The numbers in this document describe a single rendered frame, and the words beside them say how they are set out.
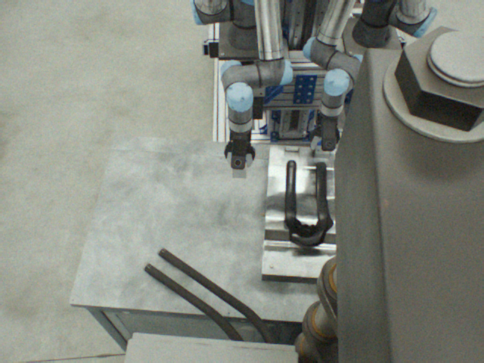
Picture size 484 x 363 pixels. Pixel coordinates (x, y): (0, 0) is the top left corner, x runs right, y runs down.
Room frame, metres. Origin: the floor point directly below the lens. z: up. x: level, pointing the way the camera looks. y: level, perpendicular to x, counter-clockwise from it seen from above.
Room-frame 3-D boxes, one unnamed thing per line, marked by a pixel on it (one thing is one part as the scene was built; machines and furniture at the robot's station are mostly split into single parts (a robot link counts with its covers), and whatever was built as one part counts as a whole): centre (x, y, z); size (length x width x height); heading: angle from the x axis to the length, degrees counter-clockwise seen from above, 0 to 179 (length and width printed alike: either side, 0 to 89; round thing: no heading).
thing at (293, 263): (0.82, -0.21, 0.87); 0.50 x 0.26 x 0.14; 176
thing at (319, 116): (1.07, -0.29, 1.05); 0.09 x 0.08 x 0.12; 176
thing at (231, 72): (1.07, 0.02, 1.25); 0.11 x 0.11 x 0.08; 12
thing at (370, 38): (1.52, -0.50, 1.09); 0.15 x 0.15 x 0.10
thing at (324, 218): (0.84, -0.22, 0.92); 0.35 x 0.16 x 0.09; 176
